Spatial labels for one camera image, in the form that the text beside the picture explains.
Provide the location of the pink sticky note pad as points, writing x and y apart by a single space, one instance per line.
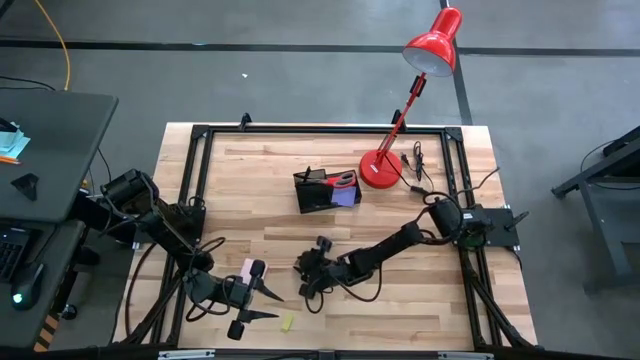
246 272

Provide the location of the black computer mouse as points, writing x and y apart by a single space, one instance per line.
27 287

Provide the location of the silver mounting bracket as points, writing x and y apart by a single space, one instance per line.
185 355
465 356

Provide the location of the red desk lamp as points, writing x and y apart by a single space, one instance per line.
380 172

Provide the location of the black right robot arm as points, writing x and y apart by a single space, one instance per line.
390 245

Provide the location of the black triangular stand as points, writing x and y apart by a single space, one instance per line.
27 186

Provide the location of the dark metal cart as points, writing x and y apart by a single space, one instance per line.
602 225

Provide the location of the pale blue paper stack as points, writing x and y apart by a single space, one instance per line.
12 142

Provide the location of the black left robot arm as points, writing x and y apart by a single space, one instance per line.
170 225

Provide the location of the purple sticky note pad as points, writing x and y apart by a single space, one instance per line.
345 197

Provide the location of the black aluminium table frame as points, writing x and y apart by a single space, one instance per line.
300 129

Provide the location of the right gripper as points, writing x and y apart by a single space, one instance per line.
332 267

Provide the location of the black mesh desk organizer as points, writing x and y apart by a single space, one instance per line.
315 200

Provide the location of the black keyboard tray desk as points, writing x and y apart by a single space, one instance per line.
55 280

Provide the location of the yellow black hazard tape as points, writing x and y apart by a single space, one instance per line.
47 330

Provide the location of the black caster wheel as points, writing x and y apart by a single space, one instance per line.
68 312

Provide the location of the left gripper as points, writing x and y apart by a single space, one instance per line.
242 300

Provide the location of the orange pencil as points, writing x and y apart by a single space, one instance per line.
10 160

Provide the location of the small yellow eraser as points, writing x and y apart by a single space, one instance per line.
287 322

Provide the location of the black keyboard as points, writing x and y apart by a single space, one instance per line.
10 255

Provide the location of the black side desk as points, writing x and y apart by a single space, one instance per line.
65 150

